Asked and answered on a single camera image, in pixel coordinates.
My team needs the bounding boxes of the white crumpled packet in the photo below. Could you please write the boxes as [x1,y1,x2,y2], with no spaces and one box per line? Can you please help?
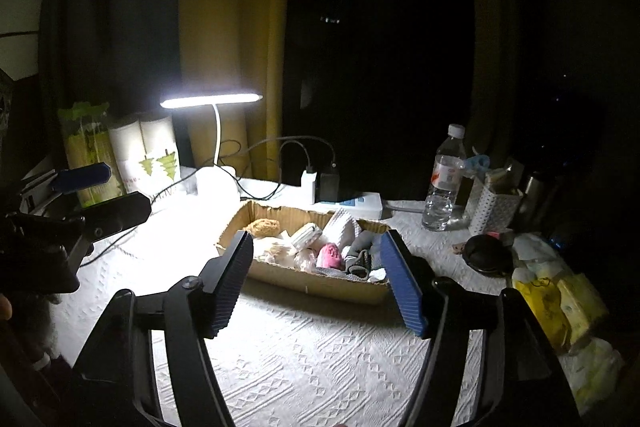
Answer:
[514,232,567,279]

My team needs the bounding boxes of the yellow packet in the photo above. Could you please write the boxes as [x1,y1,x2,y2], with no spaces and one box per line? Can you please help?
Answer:
[512,279,572,354]

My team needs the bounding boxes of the blue plastic bag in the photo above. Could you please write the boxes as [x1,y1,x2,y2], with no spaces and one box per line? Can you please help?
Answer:
[465,152,491,180]

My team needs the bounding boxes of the pink plush toy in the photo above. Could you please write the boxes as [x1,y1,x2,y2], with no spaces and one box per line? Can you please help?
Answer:
[316,243,345,271]

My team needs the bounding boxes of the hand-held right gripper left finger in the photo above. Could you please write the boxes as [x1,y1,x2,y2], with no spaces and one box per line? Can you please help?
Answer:
[71,230,255,427]

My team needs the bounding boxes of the white power strip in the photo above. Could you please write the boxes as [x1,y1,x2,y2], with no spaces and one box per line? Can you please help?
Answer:
[315,191,385,221]

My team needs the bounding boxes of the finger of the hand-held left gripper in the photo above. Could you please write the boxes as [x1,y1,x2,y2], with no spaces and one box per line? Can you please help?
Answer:
[64,191,153,269]
[21,162,113,204]

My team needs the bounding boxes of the pale yellow tissue pack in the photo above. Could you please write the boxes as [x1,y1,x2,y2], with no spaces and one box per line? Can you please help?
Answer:
[556,273,609,344]

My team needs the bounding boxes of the grey sock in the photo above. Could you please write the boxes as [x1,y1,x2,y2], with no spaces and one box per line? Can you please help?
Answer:
[342,231,384,268]

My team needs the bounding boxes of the cardboard box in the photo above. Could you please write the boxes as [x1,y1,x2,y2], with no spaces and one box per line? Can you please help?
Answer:
[215,199,394,306]

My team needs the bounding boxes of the brown loofah sponge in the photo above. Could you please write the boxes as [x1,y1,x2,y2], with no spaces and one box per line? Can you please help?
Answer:
[243,218,281,239]

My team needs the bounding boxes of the white ribbed cloth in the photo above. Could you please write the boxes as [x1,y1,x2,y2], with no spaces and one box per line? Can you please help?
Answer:
[290,223,324,253]

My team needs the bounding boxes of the black charger cable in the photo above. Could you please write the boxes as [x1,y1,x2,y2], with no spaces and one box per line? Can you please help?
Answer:
[277,138,337,176]

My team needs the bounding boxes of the white desk lamp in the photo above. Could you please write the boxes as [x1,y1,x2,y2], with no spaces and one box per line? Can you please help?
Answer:
[159,91,264,208]

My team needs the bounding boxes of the white tissue pack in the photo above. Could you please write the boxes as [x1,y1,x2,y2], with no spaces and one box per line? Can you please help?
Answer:
[564,336,627,414]

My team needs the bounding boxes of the white textured bedspread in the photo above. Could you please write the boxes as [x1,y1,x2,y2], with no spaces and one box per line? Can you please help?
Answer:
[54,167,601,427]

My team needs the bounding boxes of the white waffle cloth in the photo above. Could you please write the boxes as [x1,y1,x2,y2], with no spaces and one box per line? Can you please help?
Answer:
[252,237,301,266]

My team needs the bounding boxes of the white perforated basket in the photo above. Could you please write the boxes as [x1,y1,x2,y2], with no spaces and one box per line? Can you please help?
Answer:
[465,179,524,234]

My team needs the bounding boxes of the black charger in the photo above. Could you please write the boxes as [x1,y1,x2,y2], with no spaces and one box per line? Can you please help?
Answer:
[316,172,341,204]

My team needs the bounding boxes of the black lamp cable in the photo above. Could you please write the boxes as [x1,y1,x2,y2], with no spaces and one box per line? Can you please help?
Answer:
[150,137,288,204]

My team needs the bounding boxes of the pale pink cloth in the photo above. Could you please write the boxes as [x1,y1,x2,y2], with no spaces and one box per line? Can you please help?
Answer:
[292,252,321,273]

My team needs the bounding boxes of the yellow curtain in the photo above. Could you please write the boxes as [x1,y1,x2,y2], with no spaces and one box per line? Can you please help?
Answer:
[177,0,302,188]

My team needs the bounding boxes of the beige packet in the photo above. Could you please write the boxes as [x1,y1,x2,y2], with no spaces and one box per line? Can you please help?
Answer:
[484,169,521,196]

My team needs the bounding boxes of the metal flask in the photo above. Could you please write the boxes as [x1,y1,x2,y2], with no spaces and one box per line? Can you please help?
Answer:
[517,172,546,228]

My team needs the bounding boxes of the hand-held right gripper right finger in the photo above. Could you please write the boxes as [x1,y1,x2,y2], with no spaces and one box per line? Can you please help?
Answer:
[379,229,582,427]

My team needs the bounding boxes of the clear water bottle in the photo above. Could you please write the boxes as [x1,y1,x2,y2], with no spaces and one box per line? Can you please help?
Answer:
[421,123,467,232]

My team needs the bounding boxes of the green paper roll pack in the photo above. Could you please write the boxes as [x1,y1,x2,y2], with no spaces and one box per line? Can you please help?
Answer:
[57,102,127,208]

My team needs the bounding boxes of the person's left forearm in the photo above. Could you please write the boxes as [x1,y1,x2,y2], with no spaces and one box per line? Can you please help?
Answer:
[14,291,64,364]

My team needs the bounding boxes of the black patterned knit sock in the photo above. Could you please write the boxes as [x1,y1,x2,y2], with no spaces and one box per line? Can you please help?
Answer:
[327,257,374,281]

